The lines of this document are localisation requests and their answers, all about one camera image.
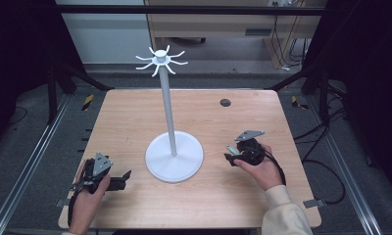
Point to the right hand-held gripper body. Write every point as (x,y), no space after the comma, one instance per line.
(251,151)

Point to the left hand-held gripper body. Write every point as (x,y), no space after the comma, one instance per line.
(101,163)

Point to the white hook stand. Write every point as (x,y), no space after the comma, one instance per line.
(168,107)

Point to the person's right hand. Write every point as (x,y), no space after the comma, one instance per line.
(266,173)

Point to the person's left hand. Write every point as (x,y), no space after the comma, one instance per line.
(88,202)

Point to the dark round table grommet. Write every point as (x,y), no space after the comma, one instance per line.
(225,102)

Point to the yellow black tape piece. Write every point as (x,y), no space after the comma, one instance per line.
(297,102)
(88,102)

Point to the black metal stand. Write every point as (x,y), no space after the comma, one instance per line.
(52,94)
(323,98)

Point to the white cabinet panel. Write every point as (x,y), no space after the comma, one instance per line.
(106,39)

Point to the black curtain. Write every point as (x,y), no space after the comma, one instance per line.
(370,81)
(17,58)

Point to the black horizontal bar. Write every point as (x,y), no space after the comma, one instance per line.
(184,10)

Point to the grey metal table bracket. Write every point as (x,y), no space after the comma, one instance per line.
(61,203)
(314,203)

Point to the aluminium floor rail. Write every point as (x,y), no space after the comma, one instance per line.
(27,166)
(347,169)

